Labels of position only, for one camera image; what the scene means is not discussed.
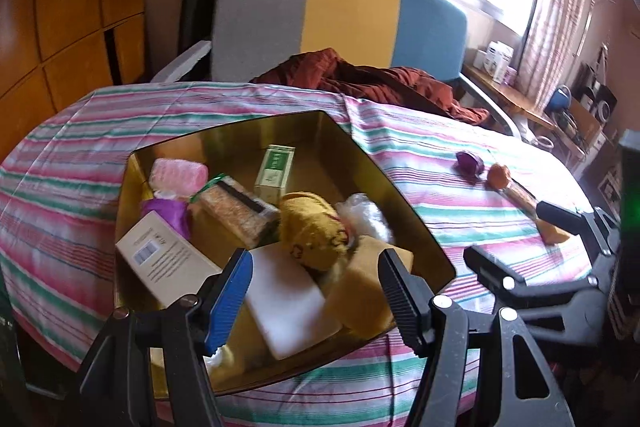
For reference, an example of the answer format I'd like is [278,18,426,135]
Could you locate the white product boxes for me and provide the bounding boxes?
[472,42,516,82]

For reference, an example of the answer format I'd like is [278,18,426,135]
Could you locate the rust brown blanket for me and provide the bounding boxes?
[250,48,491,125]

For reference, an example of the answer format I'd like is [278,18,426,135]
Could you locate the black audio device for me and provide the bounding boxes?
[575,47,618,128]

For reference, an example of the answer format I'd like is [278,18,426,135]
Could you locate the dark purple pouch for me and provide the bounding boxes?
[455,151,485,178]

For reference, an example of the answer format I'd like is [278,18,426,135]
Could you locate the gold metal tin box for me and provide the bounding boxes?
[114,109,457,400]

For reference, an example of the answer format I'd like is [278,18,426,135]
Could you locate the striped pink green blanket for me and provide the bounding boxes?
[0,82,601,427]

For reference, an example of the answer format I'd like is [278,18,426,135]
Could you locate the grain packet with black strip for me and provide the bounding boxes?
[192,174,281,245]

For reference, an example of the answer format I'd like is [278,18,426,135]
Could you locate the blue mug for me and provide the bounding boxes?
[545,86,572,114]

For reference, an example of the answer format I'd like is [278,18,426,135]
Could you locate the pink striped curtain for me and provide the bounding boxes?
[517,0,593,108]

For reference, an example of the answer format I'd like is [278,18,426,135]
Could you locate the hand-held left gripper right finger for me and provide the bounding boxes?
[377,248,576,427]

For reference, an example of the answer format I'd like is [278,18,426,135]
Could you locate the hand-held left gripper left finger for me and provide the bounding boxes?
[65,248,255,427]

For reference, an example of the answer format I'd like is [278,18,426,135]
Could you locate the beige cardboard box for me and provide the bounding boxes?
[115,210,223,310]

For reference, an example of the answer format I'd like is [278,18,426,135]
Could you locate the wooden wardrobe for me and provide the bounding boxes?
[0,0,153,158]

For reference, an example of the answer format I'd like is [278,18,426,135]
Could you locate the light purple cloth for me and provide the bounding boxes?
[140,198,193,240]

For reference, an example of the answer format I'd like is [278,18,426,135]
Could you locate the wooden side desk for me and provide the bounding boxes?
[462,64,608,158]

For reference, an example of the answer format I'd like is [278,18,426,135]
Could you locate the clear plastic bag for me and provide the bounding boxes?
[335,193,396,244]

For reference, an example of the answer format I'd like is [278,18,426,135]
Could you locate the white plastic armrest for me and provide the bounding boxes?
[150,41,213,84]

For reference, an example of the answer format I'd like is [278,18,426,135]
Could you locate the orange headed wooden stick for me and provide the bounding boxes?
[487,163,571,245]

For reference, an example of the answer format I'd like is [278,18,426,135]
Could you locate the grey yellow blue headboard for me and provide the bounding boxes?
[210,0,468,82]

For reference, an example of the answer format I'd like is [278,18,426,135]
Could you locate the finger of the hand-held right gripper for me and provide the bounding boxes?
[464,246,621,323]
[537,201,621,258]

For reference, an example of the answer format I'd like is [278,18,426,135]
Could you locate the grey bed frame rail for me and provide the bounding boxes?
[457,72,521,138]

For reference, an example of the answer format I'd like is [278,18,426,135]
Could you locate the green and white box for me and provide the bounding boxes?
[253,144,296,204]

